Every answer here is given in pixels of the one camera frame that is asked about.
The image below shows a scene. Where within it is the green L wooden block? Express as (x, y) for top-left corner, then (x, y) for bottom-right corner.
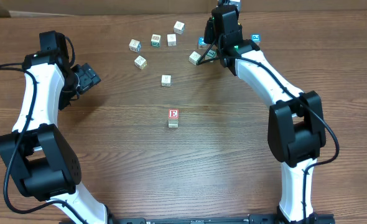
(205, 50), (217, 60)

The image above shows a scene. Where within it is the red E wooden block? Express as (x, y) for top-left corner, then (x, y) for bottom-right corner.
(169, 109), (179, 119)

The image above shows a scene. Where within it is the wooden leaf number two block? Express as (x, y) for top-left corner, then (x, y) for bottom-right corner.
(169, 119), (179, 126)

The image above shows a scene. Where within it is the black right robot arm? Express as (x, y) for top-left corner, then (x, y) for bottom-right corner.
(205, 1), (333, 223)

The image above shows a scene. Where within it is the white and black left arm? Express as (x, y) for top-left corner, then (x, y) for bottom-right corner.
(0, 48), (113, 223)

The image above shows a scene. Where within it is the blue framed wooden block centre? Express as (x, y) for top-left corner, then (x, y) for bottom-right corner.
(198, 37), (208, 49)

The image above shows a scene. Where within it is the blue framed wooden block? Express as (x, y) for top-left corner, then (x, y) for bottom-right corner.
(198, 37), (208, 49)
(251, 34), (261, 43)

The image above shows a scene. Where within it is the blue framed wooden block right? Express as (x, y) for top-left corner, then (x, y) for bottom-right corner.
(251, 34), (261, 43)

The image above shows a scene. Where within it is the green sided elephant block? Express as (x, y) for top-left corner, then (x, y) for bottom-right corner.
(188, 51), (201, 65)

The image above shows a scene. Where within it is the wooden block top centre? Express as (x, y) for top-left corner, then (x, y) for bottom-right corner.
(174, 21), (185, 35)

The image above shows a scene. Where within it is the wooden block yellow side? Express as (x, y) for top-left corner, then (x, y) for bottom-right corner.
(134, 55), (147, 70)

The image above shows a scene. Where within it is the wooden block blue side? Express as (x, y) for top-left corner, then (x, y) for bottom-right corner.
(129, 39), (141, 53)

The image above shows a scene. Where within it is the wooden block red green picture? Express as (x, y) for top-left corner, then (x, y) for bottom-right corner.
(151, 34), (161, 47)

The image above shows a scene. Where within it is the wooden block under gripper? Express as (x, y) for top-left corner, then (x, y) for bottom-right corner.
(161, 75), (172, 87)

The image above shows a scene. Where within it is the wooden block near camera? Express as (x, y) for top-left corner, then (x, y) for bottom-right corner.
(167, 34), (177, 47)

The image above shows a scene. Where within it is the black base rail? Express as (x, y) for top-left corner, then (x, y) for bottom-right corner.
(108, 212), (336, 224)

